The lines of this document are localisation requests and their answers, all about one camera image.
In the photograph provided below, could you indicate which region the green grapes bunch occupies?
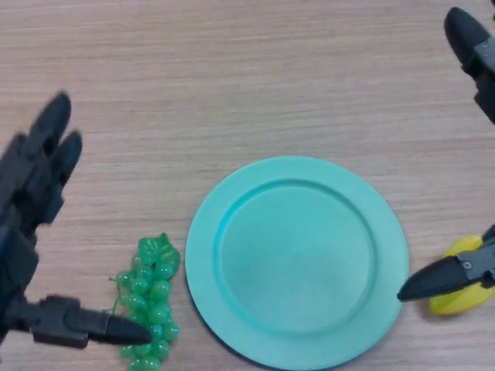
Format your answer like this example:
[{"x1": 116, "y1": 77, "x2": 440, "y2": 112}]
[{"x1": 108, "y1": 232, "x2": 182, "y2": 371}]

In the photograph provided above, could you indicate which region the teal round plate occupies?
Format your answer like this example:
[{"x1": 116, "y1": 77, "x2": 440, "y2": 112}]
[{"x1": 184, "y1": 155, "x2": 410, "y2": 370}]

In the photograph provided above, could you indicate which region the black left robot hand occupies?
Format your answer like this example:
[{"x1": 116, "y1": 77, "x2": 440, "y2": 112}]
[{"x1": 0, "y1": 91, "x2": 152, "y2": 349}]

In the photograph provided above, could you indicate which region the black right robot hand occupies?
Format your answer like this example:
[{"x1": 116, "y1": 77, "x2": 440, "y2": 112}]
[{"x1": 397, "y1": 6, "x2": 495, "y2": 302}]

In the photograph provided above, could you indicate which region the yellow starfruit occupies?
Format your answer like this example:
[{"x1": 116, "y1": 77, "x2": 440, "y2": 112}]
[{"x1": 428, "y1": 234, "x2": 495, "y2": 316}]

